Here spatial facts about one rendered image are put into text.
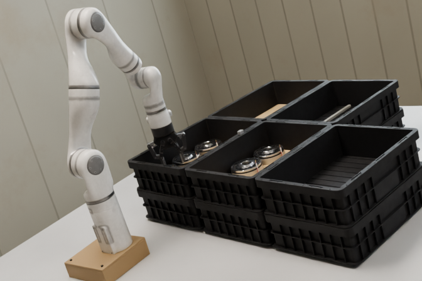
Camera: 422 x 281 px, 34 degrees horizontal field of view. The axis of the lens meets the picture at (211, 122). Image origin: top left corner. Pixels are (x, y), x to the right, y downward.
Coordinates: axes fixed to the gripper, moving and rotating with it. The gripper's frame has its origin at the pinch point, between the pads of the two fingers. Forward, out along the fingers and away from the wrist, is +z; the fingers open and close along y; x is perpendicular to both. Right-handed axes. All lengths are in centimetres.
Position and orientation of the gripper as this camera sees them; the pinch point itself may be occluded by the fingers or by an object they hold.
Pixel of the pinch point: (173, 161)
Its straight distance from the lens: 237.6
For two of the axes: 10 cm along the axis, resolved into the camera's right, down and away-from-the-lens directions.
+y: 9.5, -3.0, 0.3
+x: -1.2, -2.9, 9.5
